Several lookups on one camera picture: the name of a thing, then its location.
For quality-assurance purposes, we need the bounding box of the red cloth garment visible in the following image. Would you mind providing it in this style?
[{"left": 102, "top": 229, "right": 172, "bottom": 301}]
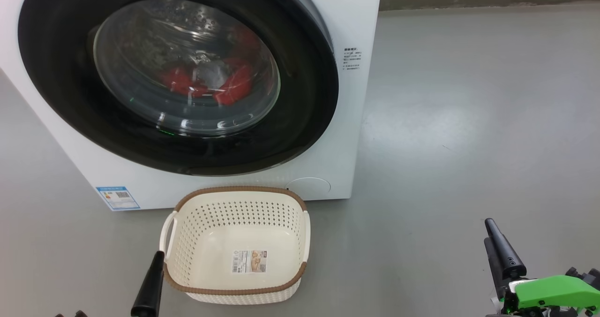
[{"left": 159, "top": 24, "right": 256, "bottom": 106}]

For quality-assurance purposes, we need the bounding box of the round white filter cover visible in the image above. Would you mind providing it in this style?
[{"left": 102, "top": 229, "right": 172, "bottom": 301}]
[{"left": 287, "top": 177, "right": 331, "bottom": 196}]

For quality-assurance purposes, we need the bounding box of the white washing machine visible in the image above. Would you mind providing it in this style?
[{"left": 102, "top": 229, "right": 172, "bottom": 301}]
[{"left": 0, "top": 0, "right": 383, "bottom": 212}]

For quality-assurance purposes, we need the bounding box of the printed paper product label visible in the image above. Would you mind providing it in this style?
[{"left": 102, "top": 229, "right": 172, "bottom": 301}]
[{"left": 231, "top": 250, "right": 268, "bottom": 274}]

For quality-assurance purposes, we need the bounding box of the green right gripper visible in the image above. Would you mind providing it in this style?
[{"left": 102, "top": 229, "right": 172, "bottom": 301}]
[{"left": 484, "top": 218, "right": 600, "bottom": 317}]

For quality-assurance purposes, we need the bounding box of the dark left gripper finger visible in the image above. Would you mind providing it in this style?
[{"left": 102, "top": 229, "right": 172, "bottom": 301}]
[{"left": 131, "top": 250, "right": 166, "bottom": 317}]

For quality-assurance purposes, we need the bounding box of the cream basket brown rim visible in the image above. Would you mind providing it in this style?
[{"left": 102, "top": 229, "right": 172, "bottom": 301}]
[{"left": 159, "top": 186, "right": 311, "bottom": 306}]

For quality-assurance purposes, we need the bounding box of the black round washer door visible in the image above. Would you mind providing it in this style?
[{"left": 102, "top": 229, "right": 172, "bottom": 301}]
[{"left": 18, "top": 0, "right": 339, "bottom": 177}]

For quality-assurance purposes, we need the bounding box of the black text notice sticker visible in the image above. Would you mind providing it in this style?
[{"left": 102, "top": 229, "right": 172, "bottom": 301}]
[{"left": 342, "top": 47, "right": 362, "bottom": 71}]

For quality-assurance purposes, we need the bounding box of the blue energy label sticker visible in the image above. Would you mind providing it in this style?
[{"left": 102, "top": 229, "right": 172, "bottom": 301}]
[{"left": 96, "top": 186, "right": 141, "bottom": 211}]

